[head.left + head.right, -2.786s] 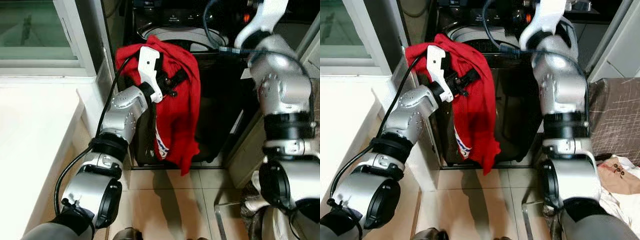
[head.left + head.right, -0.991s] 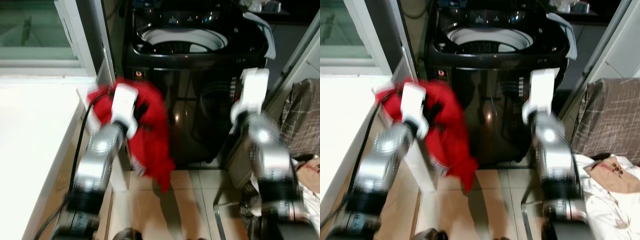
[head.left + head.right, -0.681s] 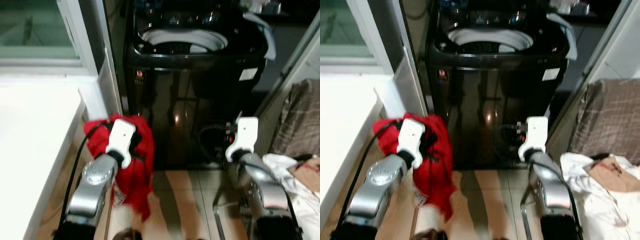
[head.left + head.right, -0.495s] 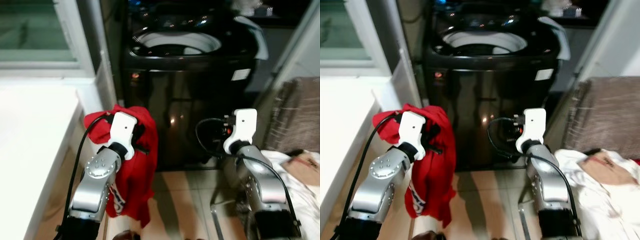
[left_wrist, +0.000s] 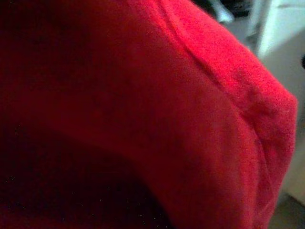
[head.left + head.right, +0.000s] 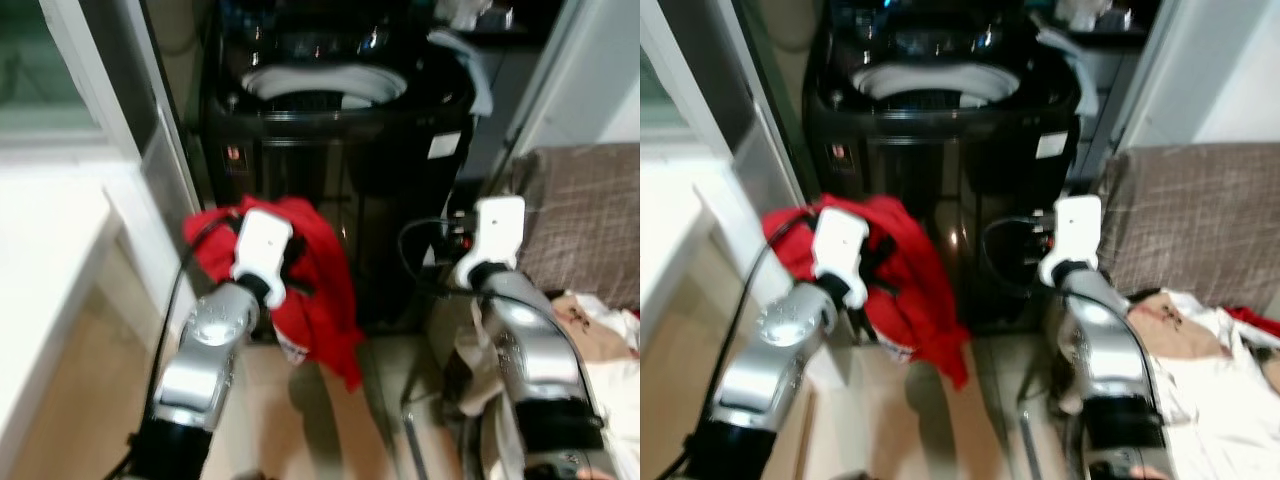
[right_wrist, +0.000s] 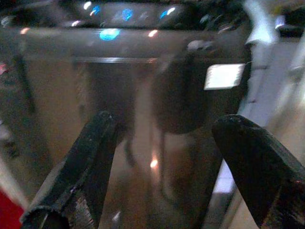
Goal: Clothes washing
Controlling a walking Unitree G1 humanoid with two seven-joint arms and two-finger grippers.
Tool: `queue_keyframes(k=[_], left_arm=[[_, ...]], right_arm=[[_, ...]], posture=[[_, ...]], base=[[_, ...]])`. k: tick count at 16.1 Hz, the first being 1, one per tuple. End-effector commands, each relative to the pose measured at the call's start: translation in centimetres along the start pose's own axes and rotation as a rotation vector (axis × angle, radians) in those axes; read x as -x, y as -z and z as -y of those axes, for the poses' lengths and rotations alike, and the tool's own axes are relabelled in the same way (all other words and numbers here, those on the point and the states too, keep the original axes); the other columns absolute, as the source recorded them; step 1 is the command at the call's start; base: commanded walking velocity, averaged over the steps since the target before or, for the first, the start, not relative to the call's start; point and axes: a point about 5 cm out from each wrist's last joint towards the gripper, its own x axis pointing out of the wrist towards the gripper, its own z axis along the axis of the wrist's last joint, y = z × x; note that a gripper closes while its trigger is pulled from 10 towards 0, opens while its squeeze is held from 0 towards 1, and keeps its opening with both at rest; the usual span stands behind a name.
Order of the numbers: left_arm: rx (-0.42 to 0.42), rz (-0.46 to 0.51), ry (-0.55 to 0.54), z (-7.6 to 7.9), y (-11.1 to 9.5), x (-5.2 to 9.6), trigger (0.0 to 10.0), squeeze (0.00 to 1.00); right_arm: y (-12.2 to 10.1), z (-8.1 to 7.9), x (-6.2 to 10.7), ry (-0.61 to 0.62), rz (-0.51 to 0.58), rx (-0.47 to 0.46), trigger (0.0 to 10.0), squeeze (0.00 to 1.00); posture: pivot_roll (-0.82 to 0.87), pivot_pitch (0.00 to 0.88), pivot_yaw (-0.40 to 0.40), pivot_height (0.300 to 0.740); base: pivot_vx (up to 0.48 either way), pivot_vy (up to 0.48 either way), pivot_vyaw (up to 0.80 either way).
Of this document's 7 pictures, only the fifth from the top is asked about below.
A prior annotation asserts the red cloth garment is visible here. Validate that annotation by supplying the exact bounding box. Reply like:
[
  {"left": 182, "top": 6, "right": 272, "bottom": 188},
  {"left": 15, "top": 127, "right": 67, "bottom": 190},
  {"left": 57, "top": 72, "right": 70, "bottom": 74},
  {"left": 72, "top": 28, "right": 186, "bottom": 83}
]
[{"left": 0, "top": 0, "right": 300, "bottom": 229}]

